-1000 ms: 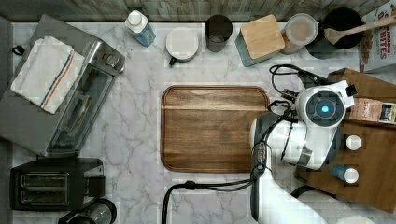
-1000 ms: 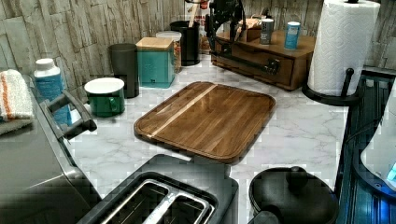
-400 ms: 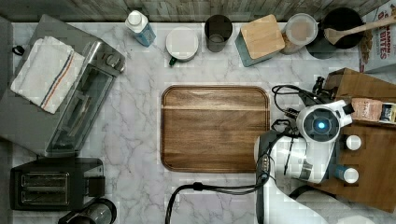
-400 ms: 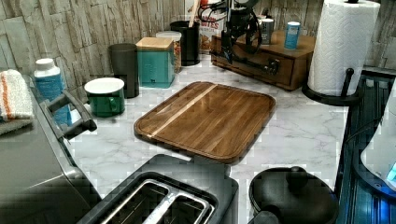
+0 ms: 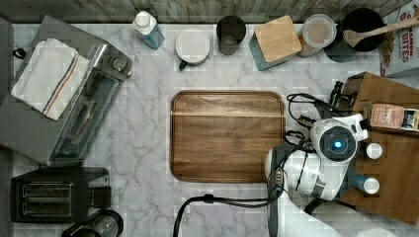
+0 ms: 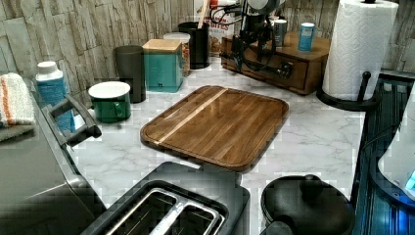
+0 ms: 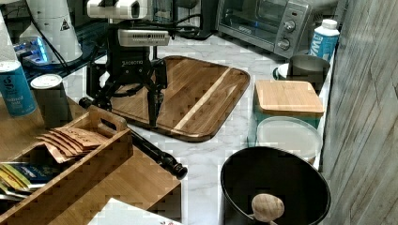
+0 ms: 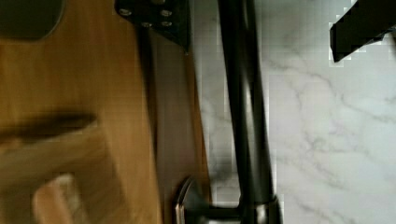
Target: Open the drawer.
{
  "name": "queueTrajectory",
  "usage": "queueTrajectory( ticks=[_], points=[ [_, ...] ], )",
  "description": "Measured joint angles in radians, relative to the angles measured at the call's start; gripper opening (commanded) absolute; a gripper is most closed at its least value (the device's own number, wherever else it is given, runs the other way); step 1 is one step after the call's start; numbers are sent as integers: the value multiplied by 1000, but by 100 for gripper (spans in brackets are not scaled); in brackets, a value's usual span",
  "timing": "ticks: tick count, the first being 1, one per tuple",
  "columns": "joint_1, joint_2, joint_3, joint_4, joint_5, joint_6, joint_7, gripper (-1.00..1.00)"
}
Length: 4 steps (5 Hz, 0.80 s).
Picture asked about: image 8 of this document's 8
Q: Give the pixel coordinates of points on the dark metal drawer handle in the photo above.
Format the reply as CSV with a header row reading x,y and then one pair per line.
x,y
258,203

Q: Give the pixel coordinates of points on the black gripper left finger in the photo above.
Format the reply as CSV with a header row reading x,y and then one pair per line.
x,y
169,18

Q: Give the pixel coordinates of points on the wooden drawer box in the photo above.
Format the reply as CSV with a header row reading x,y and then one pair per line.
x,y
139,85

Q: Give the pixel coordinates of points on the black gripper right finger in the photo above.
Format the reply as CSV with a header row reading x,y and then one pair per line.
x,y
366,22

